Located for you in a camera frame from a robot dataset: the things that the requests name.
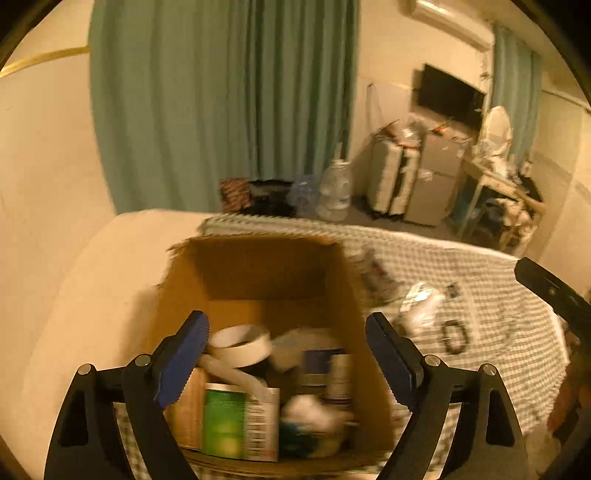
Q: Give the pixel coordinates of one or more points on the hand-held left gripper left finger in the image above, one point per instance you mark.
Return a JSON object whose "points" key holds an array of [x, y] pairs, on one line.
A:
{"points": [[178, 364]]}

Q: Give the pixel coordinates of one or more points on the narrow green curtain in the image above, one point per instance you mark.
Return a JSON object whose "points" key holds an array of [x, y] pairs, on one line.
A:
{"points": [[515, 87]]}

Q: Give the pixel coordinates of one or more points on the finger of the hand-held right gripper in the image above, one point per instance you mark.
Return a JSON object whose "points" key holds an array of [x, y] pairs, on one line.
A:
{"points": [[554, 290]]}

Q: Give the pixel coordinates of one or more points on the white round fan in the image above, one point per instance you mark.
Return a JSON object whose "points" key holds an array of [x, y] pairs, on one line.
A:
{"points": [[497, 131]]}

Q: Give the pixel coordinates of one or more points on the white gauze wad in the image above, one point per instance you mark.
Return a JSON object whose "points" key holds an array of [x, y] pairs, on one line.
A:
{"points": [[314, 420]]}

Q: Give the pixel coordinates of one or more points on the small dark square item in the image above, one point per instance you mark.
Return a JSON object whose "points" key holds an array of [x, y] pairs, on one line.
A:
{"points": [[455, 290]]}

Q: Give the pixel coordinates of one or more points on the clear water bottle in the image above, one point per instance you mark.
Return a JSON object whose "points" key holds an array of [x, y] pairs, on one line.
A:
{"points": [[335, 191]]}

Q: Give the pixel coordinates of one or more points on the white air conditioner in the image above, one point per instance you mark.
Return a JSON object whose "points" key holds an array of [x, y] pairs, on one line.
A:
{"points": [[455, 21]]}

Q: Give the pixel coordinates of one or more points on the person's right forearm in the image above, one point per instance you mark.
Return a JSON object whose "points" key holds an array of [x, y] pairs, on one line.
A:
{"points": [[568, 392]]}

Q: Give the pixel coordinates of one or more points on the white suitcase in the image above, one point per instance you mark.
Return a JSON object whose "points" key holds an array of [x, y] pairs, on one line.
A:
{"points": [[392, 177]]}

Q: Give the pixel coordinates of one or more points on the blue plastic bag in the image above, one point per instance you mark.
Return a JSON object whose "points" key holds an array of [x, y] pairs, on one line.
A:
{"points": [[304, 196]]}

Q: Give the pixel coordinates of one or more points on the brown cardboard box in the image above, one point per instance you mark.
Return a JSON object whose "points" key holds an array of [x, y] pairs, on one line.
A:
{"points": [[277, 272]]}

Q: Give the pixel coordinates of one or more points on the black wall television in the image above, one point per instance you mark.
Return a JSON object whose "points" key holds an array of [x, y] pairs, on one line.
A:
{"points": [[450, 99]]}

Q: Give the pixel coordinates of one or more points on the grey mini fridge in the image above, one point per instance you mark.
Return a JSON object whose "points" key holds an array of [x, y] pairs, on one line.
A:
{"points": [[438, 180]]}

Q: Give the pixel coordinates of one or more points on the grey checked cloth desktop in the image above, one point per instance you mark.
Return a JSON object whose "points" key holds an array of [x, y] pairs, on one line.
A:
{"points": [[485, 332]]}

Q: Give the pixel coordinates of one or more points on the wooden dressing table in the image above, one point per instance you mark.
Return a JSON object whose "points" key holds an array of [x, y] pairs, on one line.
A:
{"points": [[503, 194]]}

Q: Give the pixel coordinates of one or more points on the wide green curtain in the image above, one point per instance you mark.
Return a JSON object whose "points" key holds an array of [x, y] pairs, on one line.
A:
{"points": [[221, 101]]}

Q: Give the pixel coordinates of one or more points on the white foil pouch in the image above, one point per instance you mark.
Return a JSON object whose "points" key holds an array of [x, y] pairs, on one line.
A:
{"points": [[422, 307]]}

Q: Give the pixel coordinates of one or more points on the white green medicine box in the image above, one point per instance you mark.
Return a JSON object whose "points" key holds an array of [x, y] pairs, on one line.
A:
{"points": [[231, 422]]}

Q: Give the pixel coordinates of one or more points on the tan red medicine box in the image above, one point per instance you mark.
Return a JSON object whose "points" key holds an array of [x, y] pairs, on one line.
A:
{"points": [[187, 410]]}

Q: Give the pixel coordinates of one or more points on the striped brown bag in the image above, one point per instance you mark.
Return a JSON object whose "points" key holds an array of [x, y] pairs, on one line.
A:
{"points": [[235, 194]]}

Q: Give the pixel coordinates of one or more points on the white tape roll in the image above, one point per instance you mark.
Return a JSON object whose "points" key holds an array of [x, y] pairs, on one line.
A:
{"points": [[240, 346]]}

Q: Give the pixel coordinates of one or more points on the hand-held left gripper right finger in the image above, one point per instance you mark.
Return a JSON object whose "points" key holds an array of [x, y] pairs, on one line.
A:
{"points": [[392, 360]]}

